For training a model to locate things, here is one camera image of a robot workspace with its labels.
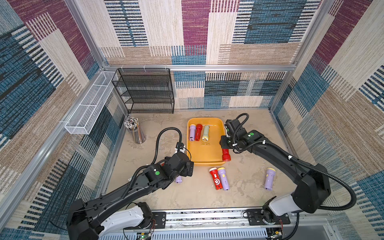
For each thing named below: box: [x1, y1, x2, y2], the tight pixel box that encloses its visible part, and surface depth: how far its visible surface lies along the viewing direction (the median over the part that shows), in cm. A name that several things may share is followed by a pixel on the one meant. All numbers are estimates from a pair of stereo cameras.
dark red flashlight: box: [195, 123, 203, 142], surface depth 106 cm
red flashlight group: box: [222, 148, 231, 162], surface depth 81 cm
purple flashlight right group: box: [217, 167, 230, 191], surface depth 85 cm
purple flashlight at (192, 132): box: [189, 124, 196, 142], surface depth 104 cm
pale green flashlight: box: [201, 125, 210, 142], surface depth 104 cm
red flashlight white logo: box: [209, 167, 223, 191], surface depth 85 cm
